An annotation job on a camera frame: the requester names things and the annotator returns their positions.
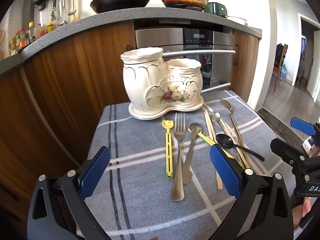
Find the hanging kitchen utensils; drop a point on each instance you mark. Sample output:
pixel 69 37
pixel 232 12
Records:
pixel 71 5

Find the white ceramic holder tray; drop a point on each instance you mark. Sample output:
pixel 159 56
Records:
pixel 155 115

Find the green kitchen appliance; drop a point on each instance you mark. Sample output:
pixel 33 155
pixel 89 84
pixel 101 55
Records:
pixel 213 7

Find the white floral ceramic utensil holder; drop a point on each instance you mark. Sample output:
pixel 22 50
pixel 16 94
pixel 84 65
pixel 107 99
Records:
pixel 150 80

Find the steel fork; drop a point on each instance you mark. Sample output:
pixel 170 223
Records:
pixel 178 170

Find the row of condiment bottles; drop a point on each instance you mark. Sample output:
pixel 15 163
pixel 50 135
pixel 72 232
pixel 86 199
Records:
pixel 31 33

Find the grey speckled countertop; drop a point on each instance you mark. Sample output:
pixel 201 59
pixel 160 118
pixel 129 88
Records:
pixel 75 26

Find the gold fork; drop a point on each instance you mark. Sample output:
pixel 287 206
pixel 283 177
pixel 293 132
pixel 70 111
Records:
pixel 233 125

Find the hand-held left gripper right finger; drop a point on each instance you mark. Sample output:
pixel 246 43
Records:
pixel 225 172

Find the wooden kitchen cabinet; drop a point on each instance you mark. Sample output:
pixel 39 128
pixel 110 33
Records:
pixel 246 62
pixel 62 80

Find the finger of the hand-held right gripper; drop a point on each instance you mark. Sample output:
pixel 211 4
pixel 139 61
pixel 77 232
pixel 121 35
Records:
pixel 302 126
pixel 287 150

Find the person's right hand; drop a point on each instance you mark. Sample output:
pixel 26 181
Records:
pixel 298 212

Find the black spoon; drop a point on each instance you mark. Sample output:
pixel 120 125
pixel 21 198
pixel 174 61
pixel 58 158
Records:
pixel 223 140

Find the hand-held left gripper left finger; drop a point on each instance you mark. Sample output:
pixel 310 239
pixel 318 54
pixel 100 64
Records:
pixel 95 172

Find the stainless steel built-in oven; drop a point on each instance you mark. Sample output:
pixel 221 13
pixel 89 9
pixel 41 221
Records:
pixel 160 38

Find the flower-shaped steel spoon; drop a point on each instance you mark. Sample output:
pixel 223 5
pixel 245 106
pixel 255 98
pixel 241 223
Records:
pixel 215 117

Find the wooden chair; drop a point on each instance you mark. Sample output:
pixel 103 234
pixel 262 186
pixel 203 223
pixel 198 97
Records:
pixel 281 60

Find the large water bottle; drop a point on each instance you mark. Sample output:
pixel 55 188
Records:
pixel 283 72

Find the white pot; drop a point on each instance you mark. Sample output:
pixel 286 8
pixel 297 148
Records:
pixel 237 20

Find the grey plaid tablecloth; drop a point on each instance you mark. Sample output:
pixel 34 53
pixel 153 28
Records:
pixel 140 135

